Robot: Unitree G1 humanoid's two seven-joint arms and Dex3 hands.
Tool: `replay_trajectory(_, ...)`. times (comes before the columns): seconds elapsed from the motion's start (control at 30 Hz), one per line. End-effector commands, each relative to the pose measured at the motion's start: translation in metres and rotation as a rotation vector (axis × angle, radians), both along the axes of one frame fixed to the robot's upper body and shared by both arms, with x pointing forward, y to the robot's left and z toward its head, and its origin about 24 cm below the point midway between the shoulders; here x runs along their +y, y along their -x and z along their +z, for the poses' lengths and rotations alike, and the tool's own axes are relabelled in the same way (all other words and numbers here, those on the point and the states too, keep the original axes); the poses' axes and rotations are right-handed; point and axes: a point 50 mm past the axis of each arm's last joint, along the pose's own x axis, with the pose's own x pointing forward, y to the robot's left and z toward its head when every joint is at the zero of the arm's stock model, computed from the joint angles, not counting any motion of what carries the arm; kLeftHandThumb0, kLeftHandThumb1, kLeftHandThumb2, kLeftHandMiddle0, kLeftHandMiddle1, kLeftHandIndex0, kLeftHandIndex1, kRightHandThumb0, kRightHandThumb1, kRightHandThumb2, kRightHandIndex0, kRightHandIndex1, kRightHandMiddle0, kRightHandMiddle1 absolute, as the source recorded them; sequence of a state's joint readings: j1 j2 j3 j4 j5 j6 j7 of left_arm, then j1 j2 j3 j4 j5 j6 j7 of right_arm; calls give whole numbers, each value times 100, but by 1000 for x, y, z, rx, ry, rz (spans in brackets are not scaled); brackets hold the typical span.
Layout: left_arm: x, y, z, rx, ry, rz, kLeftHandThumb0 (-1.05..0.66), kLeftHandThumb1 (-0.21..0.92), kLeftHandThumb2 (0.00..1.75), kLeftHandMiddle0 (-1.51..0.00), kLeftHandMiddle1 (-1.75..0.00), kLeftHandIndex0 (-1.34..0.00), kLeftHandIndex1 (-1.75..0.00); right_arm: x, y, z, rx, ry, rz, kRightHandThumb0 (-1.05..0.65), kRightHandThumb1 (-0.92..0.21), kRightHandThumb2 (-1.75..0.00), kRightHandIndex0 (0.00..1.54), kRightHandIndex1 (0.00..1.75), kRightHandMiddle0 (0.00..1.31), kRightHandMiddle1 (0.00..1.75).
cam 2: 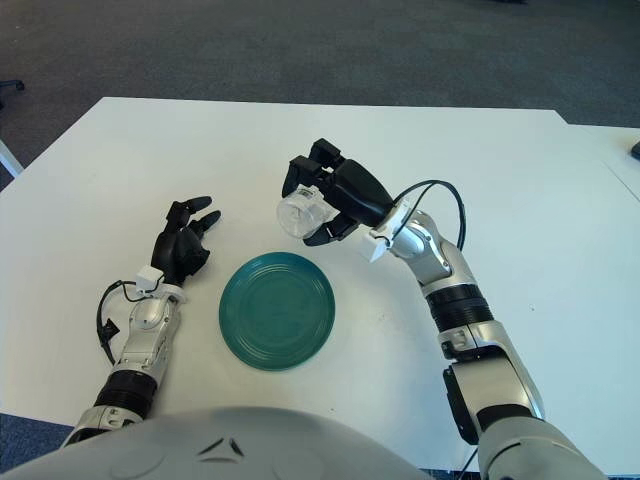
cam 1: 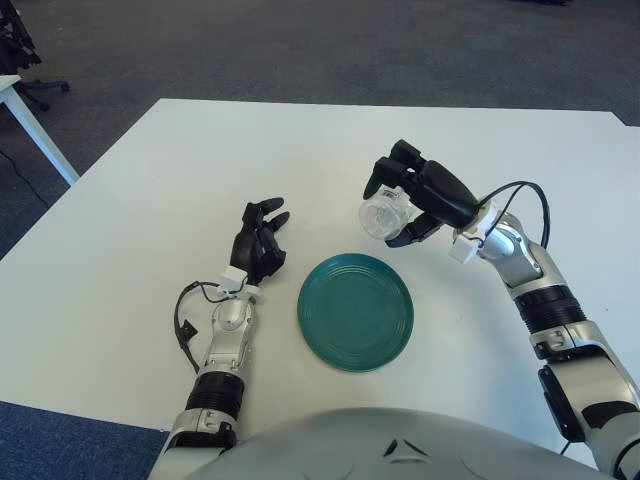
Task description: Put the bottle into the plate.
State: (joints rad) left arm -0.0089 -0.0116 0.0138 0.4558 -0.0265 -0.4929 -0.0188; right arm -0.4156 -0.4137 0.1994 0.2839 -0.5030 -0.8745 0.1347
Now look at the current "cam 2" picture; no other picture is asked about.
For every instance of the grey robot torso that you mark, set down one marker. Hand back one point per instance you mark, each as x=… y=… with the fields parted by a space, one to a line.
x=150 y=442

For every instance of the dark flat object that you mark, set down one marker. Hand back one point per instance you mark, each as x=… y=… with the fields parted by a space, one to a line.
x=636 y=151

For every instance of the clear bottle with blue cap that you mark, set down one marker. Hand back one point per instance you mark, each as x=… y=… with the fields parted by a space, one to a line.
x=302 y=215

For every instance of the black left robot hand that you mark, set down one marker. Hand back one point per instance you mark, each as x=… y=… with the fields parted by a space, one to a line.
x=172 y=250

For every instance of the white table leg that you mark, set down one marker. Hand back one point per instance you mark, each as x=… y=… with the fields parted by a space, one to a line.
x=9 y=159

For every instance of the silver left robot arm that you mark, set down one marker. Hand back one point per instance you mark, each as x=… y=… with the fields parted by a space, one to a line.
x=145 y=330

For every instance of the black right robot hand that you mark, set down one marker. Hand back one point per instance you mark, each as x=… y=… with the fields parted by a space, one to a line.
x=360 y=192

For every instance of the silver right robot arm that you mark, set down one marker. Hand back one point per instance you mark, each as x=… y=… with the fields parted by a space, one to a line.
x=500 y=360

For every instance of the green round plate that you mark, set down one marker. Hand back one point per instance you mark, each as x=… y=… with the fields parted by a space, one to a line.
x=277 y=312

